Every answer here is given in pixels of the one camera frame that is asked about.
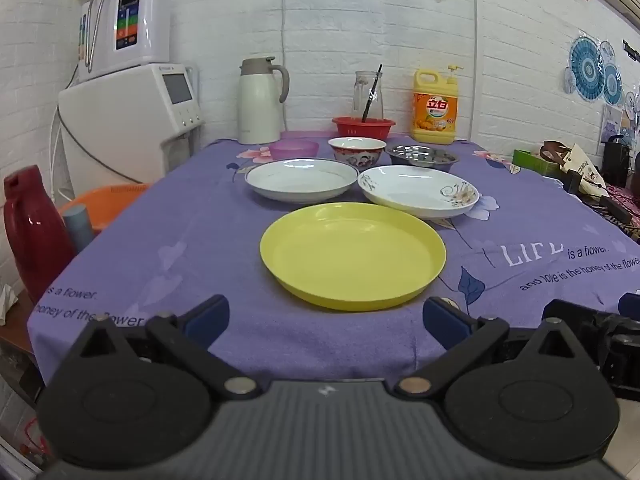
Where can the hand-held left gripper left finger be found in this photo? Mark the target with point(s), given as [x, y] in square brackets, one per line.
[207, 316]

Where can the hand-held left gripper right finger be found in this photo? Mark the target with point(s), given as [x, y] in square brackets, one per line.
[445, 321]

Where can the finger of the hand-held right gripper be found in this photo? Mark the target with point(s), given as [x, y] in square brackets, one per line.
[631, 305]
[580, 319]

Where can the purple plastic bowl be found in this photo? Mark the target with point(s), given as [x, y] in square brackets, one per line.
[295, 151]

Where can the purple floral tablecloth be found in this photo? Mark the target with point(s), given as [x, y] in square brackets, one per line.
[200, 240]

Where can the yellow plastic plate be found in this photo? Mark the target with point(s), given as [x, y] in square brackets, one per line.
[350, 255]

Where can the white plate with floral print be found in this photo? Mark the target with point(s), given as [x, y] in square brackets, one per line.
[410, 190]

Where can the brown and white paper bag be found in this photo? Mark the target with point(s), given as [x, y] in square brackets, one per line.
[582, 170]

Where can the black container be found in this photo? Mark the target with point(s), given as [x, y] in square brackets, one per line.
[616, 160]

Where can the orange plastic basin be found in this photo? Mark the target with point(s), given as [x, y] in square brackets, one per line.
[112, 200]

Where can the grey cylinder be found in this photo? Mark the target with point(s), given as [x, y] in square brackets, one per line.
[78, 227]

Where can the white plate with blue rim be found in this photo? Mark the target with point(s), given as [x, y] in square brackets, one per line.
[300, 180]

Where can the stainless steel bowl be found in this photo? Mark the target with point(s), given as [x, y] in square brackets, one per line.
[422, 156]

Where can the green box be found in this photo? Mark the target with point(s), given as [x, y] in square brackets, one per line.
[530, 160]

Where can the red patterned ceramic bowl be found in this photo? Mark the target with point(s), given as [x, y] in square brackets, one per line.
[356, 156]

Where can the dark red thermos flask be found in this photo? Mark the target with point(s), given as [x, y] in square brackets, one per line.
[35, 230]

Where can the white crumpled tissue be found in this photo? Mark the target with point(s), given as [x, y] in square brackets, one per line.
[7, 302]

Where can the yellow detergent bottle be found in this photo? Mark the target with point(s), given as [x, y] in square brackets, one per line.
[434, 115]

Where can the red plastic strainer basket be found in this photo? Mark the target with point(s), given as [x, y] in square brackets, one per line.
[362, 131]

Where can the white appliance with screen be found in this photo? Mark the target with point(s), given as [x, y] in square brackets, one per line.
[125, 125]

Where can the white thermos jug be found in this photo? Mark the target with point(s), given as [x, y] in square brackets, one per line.
[257, 105]

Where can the small blue paper fan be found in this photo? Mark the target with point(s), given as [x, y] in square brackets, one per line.
[612, 84]

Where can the clear glass pitcher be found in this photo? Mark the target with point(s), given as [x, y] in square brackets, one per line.
[376, 105]

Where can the large blue paper fan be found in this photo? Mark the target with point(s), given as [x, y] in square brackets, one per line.
[587, 72]

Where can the black stirring stick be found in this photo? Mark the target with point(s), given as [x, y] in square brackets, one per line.
[372, 91]

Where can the white water purifier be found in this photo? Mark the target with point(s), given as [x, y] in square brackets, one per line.
[145, 20]

